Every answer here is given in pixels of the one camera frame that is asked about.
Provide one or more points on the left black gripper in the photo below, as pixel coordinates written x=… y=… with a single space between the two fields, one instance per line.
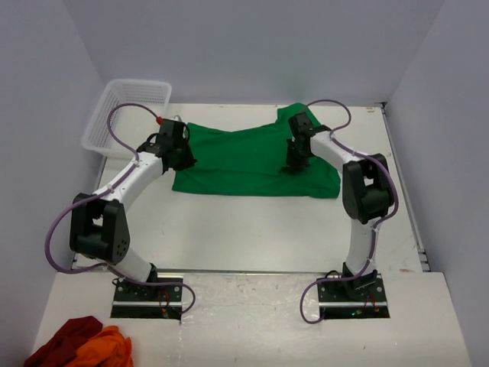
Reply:
x=189 y=160

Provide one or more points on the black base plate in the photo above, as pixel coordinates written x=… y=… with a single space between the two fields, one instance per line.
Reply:
x=134 y=301
x=364 y=298

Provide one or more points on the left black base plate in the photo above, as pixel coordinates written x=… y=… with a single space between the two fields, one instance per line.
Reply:
x=134 y=301

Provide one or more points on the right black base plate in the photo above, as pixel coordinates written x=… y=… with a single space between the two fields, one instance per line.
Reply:
x=364 y=298

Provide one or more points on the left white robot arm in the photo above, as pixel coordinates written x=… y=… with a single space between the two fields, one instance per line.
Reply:
x=99 y=227

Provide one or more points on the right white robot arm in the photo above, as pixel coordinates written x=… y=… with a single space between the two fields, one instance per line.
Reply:
x=367 y=194

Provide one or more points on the white plastic basket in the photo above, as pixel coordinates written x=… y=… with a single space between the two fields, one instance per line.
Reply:
x=130 y=124

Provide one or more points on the green t shirt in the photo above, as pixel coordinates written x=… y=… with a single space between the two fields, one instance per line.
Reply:
x=251 y=162

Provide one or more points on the dark red t shirt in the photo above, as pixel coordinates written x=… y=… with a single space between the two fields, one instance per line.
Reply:
x=62 y=346

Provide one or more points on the orange t shirt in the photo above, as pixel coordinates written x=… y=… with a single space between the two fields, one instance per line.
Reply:
x=107 y=348

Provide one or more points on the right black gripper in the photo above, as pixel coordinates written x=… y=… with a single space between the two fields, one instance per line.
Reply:
x=293 y=165

